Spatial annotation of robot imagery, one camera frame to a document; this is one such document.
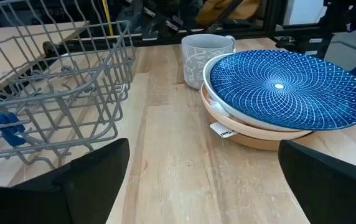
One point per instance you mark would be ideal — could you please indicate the blue plastic rack clip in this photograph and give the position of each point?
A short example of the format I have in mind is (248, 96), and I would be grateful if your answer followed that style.
(8, 130)

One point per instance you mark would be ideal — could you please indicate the blue spiral patterned plate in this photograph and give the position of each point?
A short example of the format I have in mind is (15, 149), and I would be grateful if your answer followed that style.
(290, 90)

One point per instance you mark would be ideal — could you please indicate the grey patterned ceramic mug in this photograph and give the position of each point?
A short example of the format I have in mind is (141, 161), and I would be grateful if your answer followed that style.
(196, 59)

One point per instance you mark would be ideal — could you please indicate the light peach plate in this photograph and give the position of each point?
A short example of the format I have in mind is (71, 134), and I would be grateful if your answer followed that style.
(227, 123)

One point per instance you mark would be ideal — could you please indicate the tan divided plate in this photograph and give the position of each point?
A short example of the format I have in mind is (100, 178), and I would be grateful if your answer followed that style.
(259, 143)

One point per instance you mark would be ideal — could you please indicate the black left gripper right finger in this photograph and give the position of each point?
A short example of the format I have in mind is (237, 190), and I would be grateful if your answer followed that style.
(330, 189)

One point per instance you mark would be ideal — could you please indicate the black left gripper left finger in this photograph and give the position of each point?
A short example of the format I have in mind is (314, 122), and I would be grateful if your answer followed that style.
(81, 189)

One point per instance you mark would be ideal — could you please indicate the tan bag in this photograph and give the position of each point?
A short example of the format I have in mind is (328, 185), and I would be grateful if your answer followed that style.
(224, 11)

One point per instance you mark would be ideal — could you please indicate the black aluminium table frame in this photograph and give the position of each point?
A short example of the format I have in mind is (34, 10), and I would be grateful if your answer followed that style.
(227, 33)

